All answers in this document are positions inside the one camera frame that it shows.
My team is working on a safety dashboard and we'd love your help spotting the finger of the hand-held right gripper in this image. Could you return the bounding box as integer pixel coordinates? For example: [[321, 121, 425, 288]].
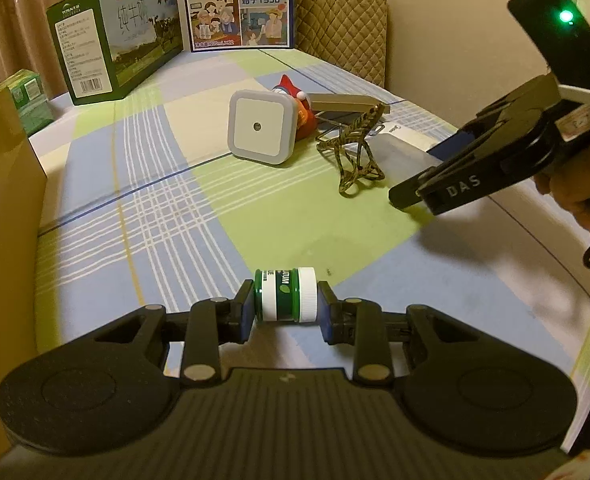
[[389, 125, 546, 217], [427, 76, 560, 163]]

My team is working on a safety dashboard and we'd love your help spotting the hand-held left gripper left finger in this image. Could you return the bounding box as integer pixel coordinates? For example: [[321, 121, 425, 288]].
[[92, 280, 256, 381]]

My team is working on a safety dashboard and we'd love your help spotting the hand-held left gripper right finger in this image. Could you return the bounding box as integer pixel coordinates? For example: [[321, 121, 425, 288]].
[[316, 281, 480, 381]]

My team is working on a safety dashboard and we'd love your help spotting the green bottle with white cap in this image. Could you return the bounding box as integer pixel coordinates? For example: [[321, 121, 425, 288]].
[[254, 266, 319, 323]]

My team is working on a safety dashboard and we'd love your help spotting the white square night light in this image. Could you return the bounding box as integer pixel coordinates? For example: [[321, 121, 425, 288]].
[[227, 89, 316, 168]]

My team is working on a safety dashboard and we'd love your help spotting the cardboard box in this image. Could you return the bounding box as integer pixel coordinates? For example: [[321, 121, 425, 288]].
[[0, 85, 48, 466]]

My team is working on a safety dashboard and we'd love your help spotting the person's right hand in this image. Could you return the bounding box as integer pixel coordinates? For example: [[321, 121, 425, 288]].
[[534, 142, 590, 238]]

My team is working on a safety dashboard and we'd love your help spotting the grey flat rectangular plate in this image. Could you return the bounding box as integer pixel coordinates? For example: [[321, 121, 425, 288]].
[[379, 132, 456, 172]]

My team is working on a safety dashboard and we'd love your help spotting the plaid bed sheet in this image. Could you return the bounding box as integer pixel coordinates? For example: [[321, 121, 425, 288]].
[[25, 47, 590, 461]]

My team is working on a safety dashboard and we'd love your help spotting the wooden block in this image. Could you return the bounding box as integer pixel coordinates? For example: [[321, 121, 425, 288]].
[[311, 92, 391, 116]]

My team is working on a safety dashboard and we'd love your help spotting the red santa figurine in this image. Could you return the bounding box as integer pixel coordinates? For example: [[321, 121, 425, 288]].
[[272, 74, 321, 141]]

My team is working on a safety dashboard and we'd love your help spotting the beige quilted cushion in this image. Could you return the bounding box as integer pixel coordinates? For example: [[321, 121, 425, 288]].
[[292, 0, 388, 88]]

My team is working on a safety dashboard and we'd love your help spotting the blue illustrated milk box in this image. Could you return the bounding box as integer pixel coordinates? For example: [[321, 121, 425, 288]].
[[181, 0, 296, 53]]

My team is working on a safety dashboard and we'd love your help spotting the green milk carton box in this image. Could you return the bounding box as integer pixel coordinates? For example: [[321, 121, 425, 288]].
[[46, 0, 185, 107]]

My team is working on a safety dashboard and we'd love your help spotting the stack of green tissue packs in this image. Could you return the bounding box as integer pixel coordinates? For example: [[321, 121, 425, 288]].
[[8, 69, 53, 136]]

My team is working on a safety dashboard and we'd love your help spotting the brown patterned curtain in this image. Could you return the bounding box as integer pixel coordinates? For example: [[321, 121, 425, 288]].
[[0, 0, 181, 96]]

